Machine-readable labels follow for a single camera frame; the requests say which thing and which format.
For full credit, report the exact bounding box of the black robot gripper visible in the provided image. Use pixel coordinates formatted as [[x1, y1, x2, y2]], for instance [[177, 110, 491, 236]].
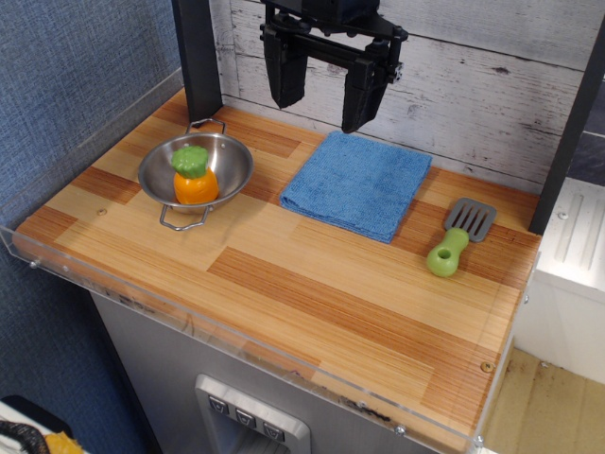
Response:
[[261, 1, 408, 133]]

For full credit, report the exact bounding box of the blue rag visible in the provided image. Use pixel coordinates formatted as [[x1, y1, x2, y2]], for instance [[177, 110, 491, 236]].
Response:
[[280, 131, 432, 243]]

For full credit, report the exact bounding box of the orange toy carrot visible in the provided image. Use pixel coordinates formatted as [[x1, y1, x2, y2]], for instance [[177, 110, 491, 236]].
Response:
[[171, 146, 219, 204]]

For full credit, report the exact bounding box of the grey green toy spatula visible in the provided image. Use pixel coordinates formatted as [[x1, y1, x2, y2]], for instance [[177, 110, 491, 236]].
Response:
[[426, 198, 497, 277]]

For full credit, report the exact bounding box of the white side cabinet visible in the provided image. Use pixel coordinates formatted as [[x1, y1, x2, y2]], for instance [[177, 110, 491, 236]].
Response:
[[512, 178, 604, 383]]

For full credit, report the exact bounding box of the clear acrylic table guard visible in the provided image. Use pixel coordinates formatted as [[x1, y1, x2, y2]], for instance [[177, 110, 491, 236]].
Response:
[[1, 57, 547, 453]]

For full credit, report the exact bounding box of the silver toy fridge dispenser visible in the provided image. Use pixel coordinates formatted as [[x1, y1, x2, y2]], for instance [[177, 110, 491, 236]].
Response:
[[195, 374, 312, 453]]

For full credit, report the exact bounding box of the yellow black object corner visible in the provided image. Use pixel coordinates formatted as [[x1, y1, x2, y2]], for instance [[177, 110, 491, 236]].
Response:
[[1, 420, 85, 454]]

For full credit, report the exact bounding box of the dark left frame post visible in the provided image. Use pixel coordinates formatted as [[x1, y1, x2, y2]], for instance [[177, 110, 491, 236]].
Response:
[[171, 0, 223, 121]]

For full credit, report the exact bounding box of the dark frame post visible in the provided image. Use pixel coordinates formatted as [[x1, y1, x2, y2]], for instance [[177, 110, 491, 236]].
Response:
[[171, 0, 223, 121], [528, 21, 604, 235]]

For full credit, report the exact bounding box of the steel bowl with handles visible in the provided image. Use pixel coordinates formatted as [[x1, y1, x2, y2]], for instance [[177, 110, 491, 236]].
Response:
[[138, 118, 254, 232]]

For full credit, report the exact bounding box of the dark right frame post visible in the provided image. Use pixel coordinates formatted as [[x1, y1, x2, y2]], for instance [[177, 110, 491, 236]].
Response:
[[528, 21, 604, 235]]

